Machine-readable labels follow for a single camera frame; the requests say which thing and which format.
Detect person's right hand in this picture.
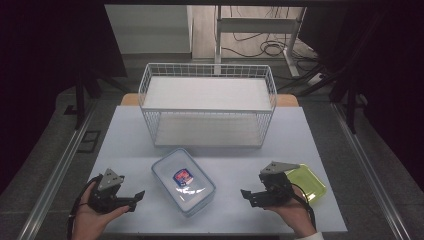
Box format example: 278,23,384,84
264,184,318,239

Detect green-lidded food container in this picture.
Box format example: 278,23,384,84
285,162,328,205

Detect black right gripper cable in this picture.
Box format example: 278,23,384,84
289,182,318,231

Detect black metal stand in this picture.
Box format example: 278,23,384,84
64,64,132,132
328,64,369,135

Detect person's left hand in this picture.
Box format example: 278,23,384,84
70,181,131,240

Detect white wire shelf rack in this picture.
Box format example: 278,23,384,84
137,62,279,150

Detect black floor cables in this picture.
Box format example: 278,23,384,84
220,5,322,81

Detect silver metal rail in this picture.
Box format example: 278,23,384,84
15,99,98,240
330,101,414,240

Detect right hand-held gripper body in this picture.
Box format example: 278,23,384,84
258,160,301,208

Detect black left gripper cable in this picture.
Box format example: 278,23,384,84
66,175,101,240

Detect white power strip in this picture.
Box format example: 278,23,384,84
306,72,326,87

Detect wooden table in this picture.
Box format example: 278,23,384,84
119,92,300,108

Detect white metal desk frame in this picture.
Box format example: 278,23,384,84
213,4,308,79

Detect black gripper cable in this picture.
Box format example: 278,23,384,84
289,182,318,231
66,175,101,240

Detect clear blue-rimmed food container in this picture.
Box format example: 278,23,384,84
150,147,217,219

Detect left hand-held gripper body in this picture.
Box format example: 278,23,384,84
87,168,126,215

